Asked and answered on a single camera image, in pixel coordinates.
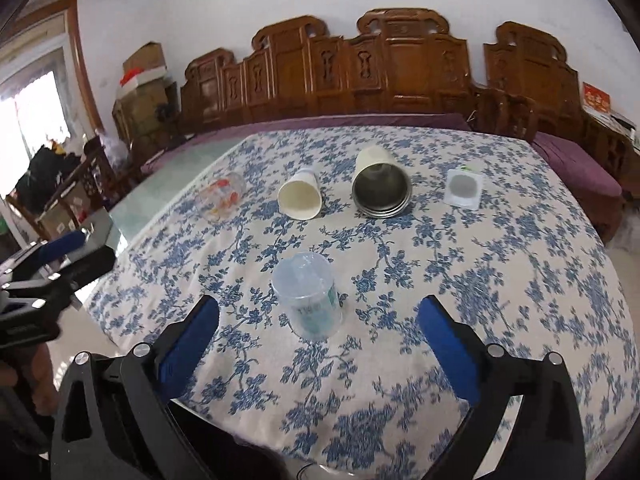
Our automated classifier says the white paper cup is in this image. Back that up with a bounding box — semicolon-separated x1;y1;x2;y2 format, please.
277;168;323;221

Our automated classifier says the square white plastic tub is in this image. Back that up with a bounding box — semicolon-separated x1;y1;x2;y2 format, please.
444;168;484;211

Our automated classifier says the dark wooden chair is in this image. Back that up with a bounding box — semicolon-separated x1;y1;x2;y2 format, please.
5;135;132;241

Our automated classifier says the purple armchair cushion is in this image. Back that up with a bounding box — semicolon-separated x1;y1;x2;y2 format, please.
531;131;624;202

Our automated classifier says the red paper box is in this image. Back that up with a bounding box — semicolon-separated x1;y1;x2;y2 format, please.
581;82;612;114

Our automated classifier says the carved wooden sofa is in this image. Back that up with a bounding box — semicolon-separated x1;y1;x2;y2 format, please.
177;8;538;142

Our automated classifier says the person's left hand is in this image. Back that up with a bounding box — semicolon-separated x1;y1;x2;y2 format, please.
0;345;60;417

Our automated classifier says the blue floral tablecloth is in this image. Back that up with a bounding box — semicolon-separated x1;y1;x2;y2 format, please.
82;125;640;480

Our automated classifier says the printed glass cup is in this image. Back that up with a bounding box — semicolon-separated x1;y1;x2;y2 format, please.
195;172;247;223

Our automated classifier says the clear plastic cup green label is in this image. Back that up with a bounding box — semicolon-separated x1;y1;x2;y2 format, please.
271;253;344;343

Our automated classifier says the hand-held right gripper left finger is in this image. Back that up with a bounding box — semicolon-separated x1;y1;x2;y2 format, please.
50;295;221;480

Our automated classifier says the cream steel-lined cup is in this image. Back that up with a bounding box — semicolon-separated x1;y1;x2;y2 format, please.
351;145;413;219

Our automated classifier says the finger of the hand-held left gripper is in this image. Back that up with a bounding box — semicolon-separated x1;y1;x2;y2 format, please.
0;230;87;286
2;246;117;312

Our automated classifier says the carved wooden armchair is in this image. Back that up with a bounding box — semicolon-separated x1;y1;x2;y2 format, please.
482;21;632;243

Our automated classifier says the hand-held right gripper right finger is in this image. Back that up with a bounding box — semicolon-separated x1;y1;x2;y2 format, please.
417;295;587;480

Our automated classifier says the black bag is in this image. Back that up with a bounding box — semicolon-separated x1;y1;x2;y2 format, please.
14;144;85;213

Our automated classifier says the stack of cardboard boxes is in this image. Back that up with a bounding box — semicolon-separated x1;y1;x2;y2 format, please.
112;80;180;153

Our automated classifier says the cardboard box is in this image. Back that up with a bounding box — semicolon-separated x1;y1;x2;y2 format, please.
122;41;168;85

